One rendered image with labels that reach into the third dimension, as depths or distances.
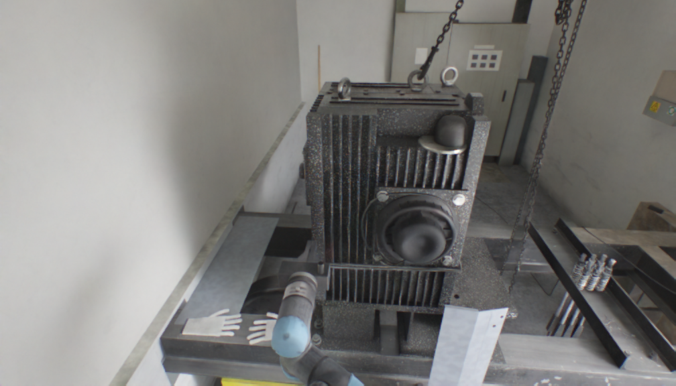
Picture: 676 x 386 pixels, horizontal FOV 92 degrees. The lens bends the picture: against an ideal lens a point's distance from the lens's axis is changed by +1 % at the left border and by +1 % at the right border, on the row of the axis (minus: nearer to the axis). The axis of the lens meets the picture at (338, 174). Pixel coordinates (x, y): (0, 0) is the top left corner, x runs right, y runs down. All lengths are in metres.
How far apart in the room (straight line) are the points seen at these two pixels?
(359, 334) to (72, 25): 1.42
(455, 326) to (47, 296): 1.18
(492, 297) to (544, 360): 0.34
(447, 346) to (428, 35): 3.30
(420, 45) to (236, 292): 3.18
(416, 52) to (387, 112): 3.03
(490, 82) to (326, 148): 3.44
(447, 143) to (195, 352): 1.45
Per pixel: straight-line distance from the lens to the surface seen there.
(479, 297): 1.43
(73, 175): 1.24
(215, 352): 1.79
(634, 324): 1.98
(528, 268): 2.42
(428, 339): 1.54
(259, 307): 1.91
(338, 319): 1.41
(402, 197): 1.00
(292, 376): 0.90
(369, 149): 0.94
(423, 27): 3.99
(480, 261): 1.58
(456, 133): 0.95
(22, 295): 1.19
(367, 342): 1.49
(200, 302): 1.74
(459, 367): 1.37
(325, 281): 0.88
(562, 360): 1.70
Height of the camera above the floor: 1.89
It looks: 28 degrees down
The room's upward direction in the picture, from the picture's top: straight up
